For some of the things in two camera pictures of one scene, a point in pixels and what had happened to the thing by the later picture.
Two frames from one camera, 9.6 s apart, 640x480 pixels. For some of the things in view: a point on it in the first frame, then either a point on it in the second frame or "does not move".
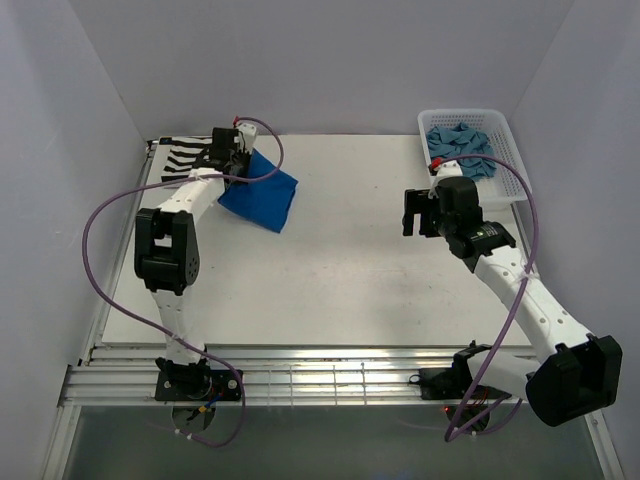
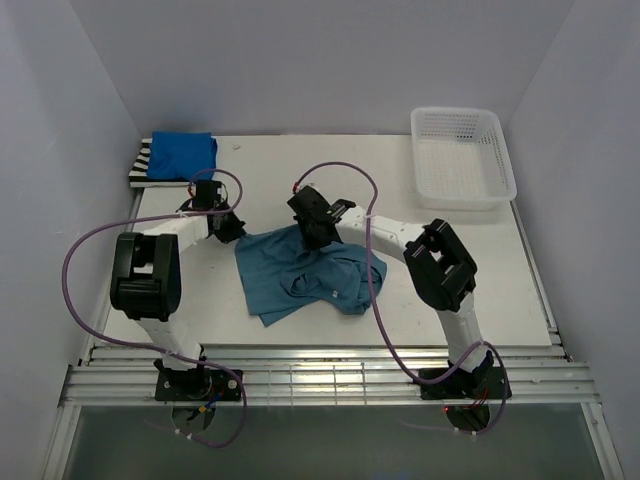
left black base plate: x=197 y=385 does not move
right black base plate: x=452 y=383 does not move
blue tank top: x=265 y=203 → x=181 y=154
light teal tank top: x=461 y=140 → x=276 y=272
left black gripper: x=247 y=158 → x=234 y=232
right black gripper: x=418 y=202 → x=311 y=243
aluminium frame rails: x=121 y=375 does not move
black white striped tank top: x=183 y=154 → x=138 y=176
